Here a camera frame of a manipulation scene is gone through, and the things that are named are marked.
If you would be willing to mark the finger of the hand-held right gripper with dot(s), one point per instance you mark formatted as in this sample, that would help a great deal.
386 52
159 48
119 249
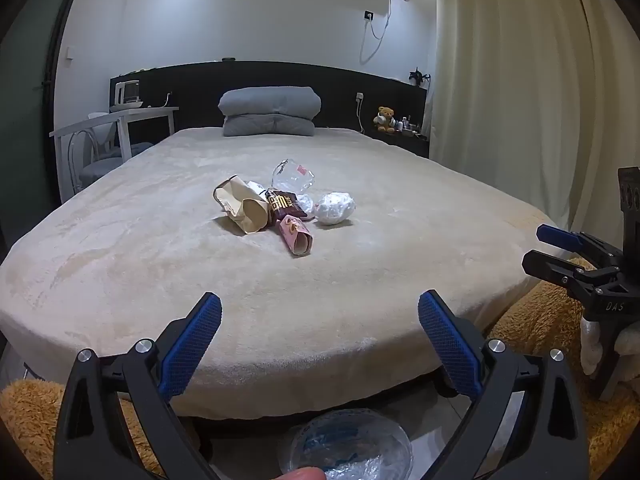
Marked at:
555 236
545 265

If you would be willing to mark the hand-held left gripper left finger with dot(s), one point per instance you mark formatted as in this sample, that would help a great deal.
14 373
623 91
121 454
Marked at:
192 345

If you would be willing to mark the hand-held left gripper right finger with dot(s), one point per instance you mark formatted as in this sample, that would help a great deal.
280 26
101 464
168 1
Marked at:
450 345

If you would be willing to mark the bin with clear plastic bag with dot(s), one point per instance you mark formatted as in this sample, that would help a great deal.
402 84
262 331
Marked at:
350 440

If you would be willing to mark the brown paper bag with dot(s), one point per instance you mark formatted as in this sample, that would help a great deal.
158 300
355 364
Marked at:
250 212

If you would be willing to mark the pink snack wrapper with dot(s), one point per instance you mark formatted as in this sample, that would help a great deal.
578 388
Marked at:
295 235

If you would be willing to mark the dark brown snack wrapper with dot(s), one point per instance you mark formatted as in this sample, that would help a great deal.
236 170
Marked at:
282 205

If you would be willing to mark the white plastic ball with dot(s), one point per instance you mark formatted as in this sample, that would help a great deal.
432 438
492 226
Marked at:
335 207

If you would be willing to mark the clear plastic cup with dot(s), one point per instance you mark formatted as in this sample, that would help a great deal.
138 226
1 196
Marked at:
295 177

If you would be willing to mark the person's left hand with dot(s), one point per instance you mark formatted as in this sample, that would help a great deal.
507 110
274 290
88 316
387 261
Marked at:
302 475

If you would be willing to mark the bed with beige blanket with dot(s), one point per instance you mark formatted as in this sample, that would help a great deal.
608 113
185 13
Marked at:
350 285

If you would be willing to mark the cream curtain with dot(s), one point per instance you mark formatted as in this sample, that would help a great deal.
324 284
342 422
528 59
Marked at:
500 85

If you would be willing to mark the small toiletry bottles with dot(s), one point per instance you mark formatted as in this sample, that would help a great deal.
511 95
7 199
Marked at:
411 127

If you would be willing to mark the clear chair with grey cushion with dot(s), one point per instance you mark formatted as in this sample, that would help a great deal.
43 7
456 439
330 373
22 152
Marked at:
100 167

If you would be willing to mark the brown teddy bear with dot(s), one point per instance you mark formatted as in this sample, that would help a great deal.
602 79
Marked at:
385 117

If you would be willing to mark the black plant ornament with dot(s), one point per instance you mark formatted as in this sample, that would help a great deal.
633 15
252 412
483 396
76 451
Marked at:
417 77

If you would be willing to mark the grey quilted pillow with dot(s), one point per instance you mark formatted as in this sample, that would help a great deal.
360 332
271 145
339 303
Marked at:
267 126

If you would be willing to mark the white desk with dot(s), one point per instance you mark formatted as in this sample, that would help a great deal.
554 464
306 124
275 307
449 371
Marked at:
145 111

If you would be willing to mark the dark glass door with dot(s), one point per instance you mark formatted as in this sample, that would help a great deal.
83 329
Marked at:
25 160

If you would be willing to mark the grey folded quilt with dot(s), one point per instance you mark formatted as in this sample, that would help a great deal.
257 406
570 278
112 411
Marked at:
270 101

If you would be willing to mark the black headboard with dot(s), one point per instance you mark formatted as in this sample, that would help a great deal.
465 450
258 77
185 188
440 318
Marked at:
350 80

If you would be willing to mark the white kettle appliance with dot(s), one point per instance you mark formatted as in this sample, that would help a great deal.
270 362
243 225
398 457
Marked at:
125 95

